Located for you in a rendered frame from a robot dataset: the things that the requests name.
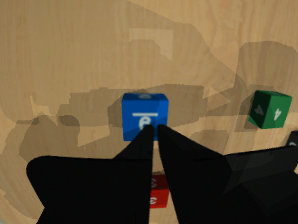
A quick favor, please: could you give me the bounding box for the black block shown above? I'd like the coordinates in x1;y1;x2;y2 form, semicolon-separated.
285;131;298;147

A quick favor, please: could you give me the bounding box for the blue digit block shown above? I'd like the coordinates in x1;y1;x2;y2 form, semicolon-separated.
122;93;169;141

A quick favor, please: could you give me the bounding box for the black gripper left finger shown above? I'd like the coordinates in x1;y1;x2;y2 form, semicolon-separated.
27;124;154;224

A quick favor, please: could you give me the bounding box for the green block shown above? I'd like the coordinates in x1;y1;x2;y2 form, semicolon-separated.
249;89;293;129

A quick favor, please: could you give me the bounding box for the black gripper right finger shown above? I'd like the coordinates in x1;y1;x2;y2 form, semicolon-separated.
157;124;298;224

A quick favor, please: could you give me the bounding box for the red block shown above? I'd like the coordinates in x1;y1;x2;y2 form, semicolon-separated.
149;175;169;208

